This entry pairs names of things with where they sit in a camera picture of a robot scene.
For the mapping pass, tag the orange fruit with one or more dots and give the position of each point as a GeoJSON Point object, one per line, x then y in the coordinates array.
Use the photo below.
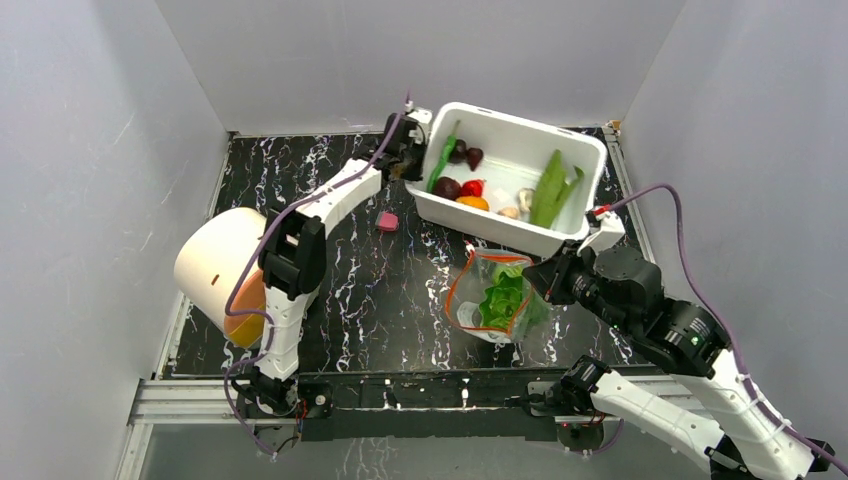
{"type": "Point", "coordinates": [476, 202]}

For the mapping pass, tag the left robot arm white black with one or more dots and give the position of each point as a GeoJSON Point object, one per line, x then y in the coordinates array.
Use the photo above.
{"type": "Point", "coordinates": [289, 262]}

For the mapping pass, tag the beige mushroom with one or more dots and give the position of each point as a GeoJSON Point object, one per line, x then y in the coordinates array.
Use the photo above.
{"type": "Point", "coordinates": [525, 198]}

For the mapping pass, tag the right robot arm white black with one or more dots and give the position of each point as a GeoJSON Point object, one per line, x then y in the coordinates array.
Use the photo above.
{"type": "Point", "coordinates": [737, 436]}

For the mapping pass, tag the white plastic bin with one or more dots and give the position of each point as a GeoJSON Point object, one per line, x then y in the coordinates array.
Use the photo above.
{"type": "Point", "coordinates": [515, 154]}

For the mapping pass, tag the clear zip top bag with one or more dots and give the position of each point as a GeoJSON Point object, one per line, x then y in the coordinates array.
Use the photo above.
{"type": "Point", "coordinates": [467, 291]}

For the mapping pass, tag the red tomato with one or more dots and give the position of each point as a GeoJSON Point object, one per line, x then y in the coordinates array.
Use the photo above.
{"type": "Point", "coordinates": [472, 188]}

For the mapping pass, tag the dark purple fruit front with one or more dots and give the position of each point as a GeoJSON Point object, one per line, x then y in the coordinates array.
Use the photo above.
{"type": "Point", "coordinates": [447, 188]}

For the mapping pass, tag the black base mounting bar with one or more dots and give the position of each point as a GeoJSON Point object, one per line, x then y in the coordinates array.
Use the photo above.
{"type": "Point", "coordinates": [442, 404]}

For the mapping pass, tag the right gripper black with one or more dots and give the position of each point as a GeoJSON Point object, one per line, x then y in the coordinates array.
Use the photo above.
{"type": "Point", "coordinates": [559, 276]}

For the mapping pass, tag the dark red fruit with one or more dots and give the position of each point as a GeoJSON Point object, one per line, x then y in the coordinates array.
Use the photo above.
{"type": "Point", "coordinates": [474, 157]}

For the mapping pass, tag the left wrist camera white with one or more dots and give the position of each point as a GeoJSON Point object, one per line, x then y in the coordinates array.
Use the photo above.
{"type": "Point", "coordinates": [423, 117]}

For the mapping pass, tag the long green chili pepper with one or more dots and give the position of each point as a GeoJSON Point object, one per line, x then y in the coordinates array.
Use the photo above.
{"type": "Point", "coordinates": [443, 158]}

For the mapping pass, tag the green napa cabbage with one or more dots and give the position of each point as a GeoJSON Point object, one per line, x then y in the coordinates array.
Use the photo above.
{"type": "Point", "coordinates": [511, 304]}

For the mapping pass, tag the pink small cube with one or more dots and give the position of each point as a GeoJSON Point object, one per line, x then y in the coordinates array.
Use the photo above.
{"type": "Point", "coordinates": [387, 222]}

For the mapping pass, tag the dark purple fruit back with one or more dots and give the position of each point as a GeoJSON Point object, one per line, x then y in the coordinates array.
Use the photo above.
{"type": "Point", "coordinates": [458, 153]}

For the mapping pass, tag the green leafy vegetable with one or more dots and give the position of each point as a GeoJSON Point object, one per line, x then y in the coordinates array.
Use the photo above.
{"type": "Point", "coordinates": [554, 188]}

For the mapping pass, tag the garlic bulb beige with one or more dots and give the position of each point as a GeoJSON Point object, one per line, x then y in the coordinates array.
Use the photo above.
{"type": "Point", "coordinates": [510, 212]}

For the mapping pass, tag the dark purple fruit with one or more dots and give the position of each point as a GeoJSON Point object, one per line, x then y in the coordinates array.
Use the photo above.
{"type": "Point", "coordinates": [447, 188]}
{"type": "Point", "coordinates": [458, 153]}

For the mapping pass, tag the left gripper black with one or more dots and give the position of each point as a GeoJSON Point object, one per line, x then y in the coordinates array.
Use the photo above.
{"type": "Point", "coordinates": [420, 148]}

